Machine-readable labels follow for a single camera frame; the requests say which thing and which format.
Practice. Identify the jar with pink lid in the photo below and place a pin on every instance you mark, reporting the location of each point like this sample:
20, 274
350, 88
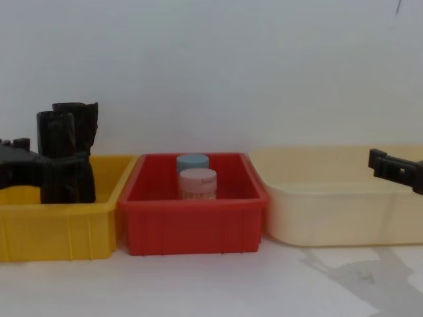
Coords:
197, 183

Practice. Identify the black plastic bag roll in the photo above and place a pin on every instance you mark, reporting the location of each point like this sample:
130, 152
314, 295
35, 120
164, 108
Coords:
62, 138

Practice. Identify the red plastic bin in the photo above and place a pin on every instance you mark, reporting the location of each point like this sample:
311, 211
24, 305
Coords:
191, 228

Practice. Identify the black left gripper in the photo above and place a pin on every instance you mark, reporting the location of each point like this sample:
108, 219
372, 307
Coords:
7, 168

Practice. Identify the jar with blue lid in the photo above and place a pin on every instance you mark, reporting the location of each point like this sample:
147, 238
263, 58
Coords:
192, 162

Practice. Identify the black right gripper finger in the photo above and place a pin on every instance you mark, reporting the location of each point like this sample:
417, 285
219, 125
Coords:
395, 170

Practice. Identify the cream plastic bin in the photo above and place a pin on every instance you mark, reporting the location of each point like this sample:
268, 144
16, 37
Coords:
333, 218

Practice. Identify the yellow plastic bin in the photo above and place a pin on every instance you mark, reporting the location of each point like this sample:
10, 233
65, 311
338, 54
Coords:
56, 231

